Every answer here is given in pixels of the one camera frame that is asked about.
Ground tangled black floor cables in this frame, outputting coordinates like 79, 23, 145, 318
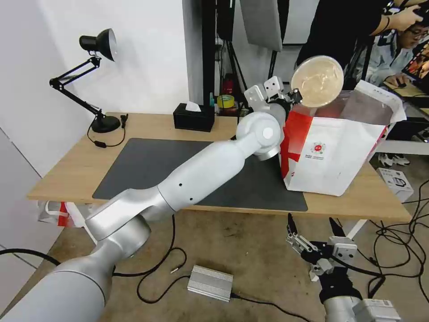
367, 178, 429, 281

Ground seated person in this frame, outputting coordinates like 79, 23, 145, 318
366, 24, 429, 89

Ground black tissue box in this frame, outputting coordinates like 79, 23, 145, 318
172, 103, 215, 131

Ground standing person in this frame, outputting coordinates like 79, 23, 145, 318
294, 0, 429, 89

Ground white table leg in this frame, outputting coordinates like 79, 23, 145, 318
344, 219, 368, 243
67, 202, 94, 229

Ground white cardboard product box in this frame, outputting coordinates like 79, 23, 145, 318
375, 166, 415, 204

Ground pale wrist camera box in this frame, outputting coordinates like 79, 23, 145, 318
263, 76, 285, 98
328, 236, 358, 268

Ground black lamp cable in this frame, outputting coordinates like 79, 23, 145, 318
87, 114, 130, 149

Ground black desk lamp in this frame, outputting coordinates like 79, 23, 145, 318
49, 28, 121, 133

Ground dark grey desk mat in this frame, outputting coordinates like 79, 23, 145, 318
92, 137, 308, 212

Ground black floor cable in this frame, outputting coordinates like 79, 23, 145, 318
0, 214, 189, 302

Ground black power supply cable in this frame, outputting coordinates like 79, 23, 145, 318
230, 292, 326, 316

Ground grey acoustic panel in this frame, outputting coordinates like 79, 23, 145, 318
239, 0, 284, 53

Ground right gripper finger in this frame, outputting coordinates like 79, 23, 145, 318
285, 212, 320, 257
329, 217, 349, 239

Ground silver power supply box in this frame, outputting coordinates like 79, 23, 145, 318
186, 264, 235, 303

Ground black white shoes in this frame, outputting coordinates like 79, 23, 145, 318
378, 153, 412, 169

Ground white red takeout bag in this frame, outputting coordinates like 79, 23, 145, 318
280, 80, 408, 197

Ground red canister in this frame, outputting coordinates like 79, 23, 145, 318
223, 72, 236, 96

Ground black metal frame post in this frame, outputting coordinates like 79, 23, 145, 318
182, 0, 217, 105

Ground open laptop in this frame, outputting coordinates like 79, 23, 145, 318
400, 39, 429, 89

